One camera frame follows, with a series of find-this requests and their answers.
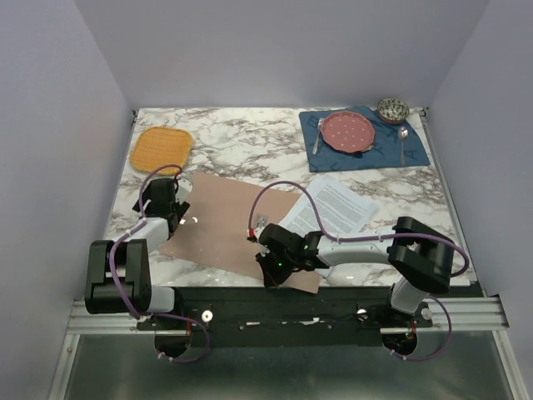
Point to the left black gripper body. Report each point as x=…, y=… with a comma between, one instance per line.
x=149, y=192

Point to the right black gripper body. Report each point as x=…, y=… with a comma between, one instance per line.
x=278, y=267

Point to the pink folder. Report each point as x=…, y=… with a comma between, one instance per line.
x=215, y=228

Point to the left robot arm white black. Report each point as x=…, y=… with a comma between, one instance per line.
x=118, y=270

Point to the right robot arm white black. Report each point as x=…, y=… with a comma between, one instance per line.
x=421, y=255

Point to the metal folder clip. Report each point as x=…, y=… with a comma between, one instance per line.
x=261, y=221

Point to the orange woven mat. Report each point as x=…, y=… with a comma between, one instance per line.
x=157, y=146

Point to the printed paper stack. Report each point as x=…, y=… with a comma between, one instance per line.
x=341, y=210

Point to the silver fork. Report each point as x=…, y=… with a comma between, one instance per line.
x=318, y=136

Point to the pink dotted plate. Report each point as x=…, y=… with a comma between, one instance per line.
x=348, y=132

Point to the blue cloth placemat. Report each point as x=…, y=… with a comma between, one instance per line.
x=385, y=152

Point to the silver spoon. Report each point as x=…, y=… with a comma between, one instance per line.
x=402, y=136

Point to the floral patterned bowl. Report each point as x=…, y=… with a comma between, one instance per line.
x=392, y=110

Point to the black mounting base plate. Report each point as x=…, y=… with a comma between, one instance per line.
x=231, y=317

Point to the aluminium rail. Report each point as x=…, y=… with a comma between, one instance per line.
x=462, y=314

